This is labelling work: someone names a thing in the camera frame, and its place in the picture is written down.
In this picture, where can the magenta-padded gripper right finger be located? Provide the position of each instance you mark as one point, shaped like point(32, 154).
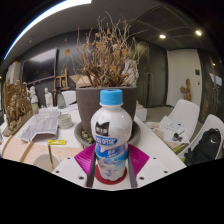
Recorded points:
point(150, 170)

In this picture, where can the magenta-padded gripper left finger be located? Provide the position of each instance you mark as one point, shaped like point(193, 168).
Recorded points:
point(71, 171)

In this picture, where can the white blue-capped drink bottle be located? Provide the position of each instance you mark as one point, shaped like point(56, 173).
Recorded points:
point(111, 133)

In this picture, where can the gold stirring spoon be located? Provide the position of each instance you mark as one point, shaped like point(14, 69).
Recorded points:
point(50, 156)

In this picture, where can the white mug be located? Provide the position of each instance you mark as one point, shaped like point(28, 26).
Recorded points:
point(41, 163)

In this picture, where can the small yellow packet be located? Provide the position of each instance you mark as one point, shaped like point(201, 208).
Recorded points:
point(56, 142)

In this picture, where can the grey plant saucer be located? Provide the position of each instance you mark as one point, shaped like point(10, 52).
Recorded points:
point(79, 135)

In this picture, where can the stack of papers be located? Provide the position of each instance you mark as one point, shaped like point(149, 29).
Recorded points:
point(171, 128)

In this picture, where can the white tape roll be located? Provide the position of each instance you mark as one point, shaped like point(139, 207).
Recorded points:
point(65, 121)

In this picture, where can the black backpack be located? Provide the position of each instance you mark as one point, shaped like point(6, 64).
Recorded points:
point(205, 146)

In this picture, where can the dried plant in grey pot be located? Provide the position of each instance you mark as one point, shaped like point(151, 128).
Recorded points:
point(86, 106)

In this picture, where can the white shell chair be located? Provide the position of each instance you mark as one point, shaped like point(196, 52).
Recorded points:
point(186, 113)
point(69, 97)
point(215, 121)

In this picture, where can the grey spray bottle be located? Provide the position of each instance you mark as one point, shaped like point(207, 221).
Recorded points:
point(60, 101)

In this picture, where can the small green bottle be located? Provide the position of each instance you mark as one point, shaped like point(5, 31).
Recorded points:
point(35, 108)

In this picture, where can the small white figurine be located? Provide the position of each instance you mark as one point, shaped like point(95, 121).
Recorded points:
point(48, 98)
point(33, 95)

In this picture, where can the gold carved sculpture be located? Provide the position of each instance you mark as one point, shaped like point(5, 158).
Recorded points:
point(16, 106)

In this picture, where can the wooden figure sculpture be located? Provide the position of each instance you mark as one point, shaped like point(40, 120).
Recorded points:
point(186, 90)

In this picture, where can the cardboard box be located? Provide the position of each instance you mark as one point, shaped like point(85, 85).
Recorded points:
point(81, 81)

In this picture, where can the wooden easel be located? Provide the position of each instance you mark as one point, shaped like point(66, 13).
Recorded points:
point(65, 78)

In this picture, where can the white display board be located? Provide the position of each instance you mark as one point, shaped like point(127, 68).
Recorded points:
point(13, 71)

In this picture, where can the round ceiling spotlight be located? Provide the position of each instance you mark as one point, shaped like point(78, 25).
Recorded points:
point(198, 32)
point(162, 36)

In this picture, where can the long ceiling strip light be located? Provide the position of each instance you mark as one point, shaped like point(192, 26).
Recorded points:
point(43, 15)

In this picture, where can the white statue pedestal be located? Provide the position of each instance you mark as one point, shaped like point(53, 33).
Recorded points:
point(141, 113)

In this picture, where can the black wall screen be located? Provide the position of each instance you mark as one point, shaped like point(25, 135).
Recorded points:
point(40, 65)

